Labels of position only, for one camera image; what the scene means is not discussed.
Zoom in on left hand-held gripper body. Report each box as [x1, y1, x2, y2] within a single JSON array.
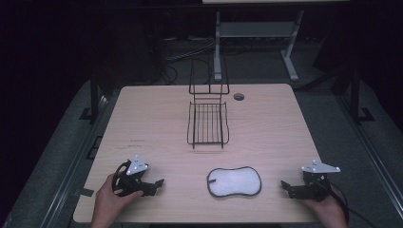
[[111, 154, 150, 198]]

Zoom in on bundle of floor cables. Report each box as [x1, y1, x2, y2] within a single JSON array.
[[163, 37, 217, 63]]

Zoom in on person's left hand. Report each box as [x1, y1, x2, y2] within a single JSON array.
[[91, 173, 144, 220]]

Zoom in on black frame post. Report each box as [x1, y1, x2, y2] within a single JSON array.
[[79, 71, 102, 122], [349, 66, 376, 125]]

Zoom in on black wire rack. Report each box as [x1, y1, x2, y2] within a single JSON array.
[[186, 56, 231, 150]]

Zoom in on aluminium floor rail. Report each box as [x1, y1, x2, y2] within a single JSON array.
[[39, 91, 119, 228], [335, 94, 403, 219]]

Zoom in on person's right hand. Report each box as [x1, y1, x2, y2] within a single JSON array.
[[299, 185, 350, 228]]

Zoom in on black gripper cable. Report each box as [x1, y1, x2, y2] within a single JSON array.
[[328, 181, 380, 228]]

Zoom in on grey metal stand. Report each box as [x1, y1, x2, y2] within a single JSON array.
[[213, 10, 300, 83]]

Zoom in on white sponge with dark edge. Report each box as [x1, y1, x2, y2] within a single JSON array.
[[206, 165, 263, 200]]

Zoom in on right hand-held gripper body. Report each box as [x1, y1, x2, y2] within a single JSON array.
[[300, 159, 342, 202]]

